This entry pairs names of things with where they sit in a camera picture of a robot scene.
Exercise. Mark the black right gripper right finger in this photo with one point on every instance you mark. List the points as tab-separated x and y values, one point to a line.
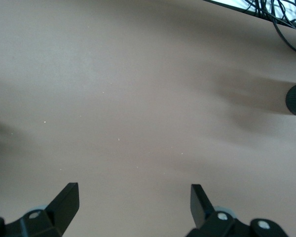
199	209

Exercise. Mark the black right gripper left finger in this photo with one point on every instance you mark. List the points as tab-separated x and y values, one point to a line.
61	209

